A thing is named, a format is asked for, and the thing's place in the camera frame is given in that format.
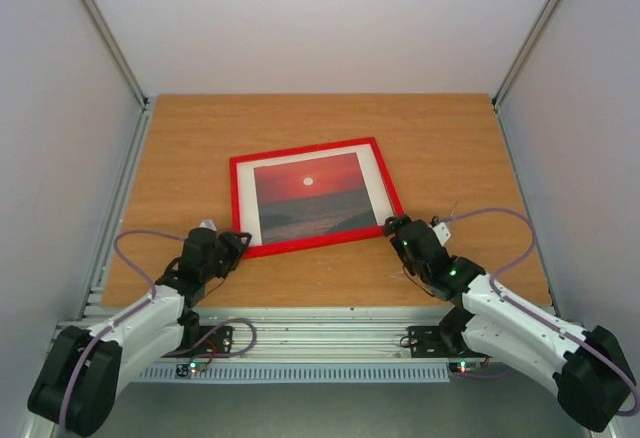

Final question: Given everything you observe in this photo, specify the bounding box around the sunset photo with white mat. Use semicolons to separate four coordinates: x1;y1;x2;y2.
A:
236;142;394;247

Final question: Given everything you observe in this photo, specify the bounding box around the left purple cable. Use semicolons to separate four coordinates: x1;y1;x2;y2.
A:
58;229;259;432

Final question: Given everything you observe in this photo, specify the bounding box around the purple cable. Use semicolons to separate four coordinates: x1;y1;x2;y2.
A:
444;206;637;418
58;229;259;432

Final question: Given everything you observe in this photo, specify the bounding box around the right aluminium corner post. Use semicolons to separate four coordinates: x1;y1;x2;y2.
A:
491;0;563;113

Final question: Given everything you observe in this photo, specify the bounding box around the grey slotted cable duct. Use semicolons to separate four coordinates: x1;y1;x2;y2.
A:
137;361;450;385

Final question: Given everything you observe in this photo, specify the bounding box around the left aluminium corner post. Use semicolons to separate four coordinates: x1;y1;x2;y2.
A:
79;0;148;110

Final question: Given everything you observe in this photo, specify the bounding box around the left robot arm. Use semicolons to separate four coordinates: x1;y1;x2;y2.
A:
27;225;251;437

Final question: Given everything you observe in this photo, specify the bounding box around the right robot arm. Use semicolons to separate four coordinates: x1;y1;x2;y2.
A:
383;215;639;432

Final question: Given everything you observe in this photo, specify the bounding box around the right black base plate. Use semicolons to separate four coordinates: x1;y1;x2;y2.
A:
399;326;452;358

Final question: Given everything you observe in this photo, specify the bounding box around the clear handle screwdriver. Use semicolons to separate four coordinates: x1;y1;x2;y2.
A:
442;202;458;223

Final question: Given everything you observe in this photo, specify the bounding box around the aluminium corner post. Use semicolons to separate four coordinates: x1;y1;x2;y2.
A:
79;0;148;110
491;0;563;113

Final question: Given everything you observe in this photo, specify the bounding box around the right circuit board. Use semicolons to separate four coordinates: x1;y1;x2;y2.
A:
449;360;487;374

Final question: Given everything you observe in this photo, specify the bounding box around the circuit board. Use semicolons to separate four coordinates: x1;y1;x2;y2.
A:
175;361;208;379
449;360;487;374

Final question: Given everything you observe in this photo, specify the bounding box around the red picture frame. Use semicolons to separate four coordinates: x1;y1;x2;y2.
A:
228;136;405;261

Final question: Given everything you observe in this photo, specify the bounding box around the aluminium rail base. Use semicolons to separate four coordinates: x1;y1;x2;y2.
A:
19;306;621;438

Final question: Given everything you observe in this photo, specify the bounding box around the left circuit board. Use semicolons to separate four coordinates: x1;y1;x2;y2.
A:
175;361;208;379

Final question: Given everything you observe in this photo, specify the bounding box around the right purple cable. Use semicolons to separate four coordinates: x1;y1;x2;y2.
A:
444;206;637;418

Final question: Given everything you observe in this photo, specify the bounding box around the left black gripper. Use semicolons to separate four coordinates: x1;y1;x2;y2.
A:
202;232;250;283

